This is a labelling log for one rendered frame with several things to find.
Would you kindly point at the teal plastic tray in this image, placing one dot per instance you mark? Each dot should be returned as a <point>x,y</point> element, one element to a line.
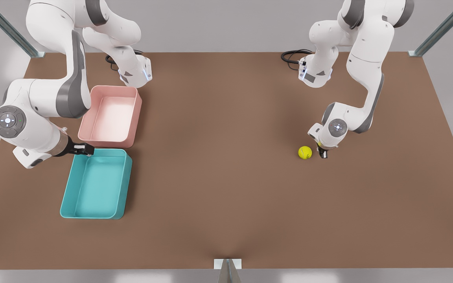
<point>96,184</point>

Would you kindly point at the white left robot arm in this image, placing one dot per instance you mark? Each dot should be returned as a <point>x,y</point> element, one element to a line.
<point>368,47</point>

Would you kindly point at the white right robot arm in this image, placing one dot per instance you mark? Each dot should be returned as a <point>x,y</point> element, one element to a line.
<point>41,98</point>

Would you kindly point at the yellow tennis ball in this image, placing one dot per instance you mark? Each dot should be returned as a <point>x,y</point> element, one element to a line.
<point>305,152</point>

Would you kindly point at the pink plastic tray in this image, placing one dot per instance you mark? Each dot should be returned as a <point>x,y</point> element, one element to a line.
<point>110,118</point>

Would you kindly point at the silver frame post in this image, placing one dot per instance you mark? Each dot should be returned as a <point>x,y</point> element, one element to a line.
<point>442,29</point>
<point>227,269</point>
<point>6,27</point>

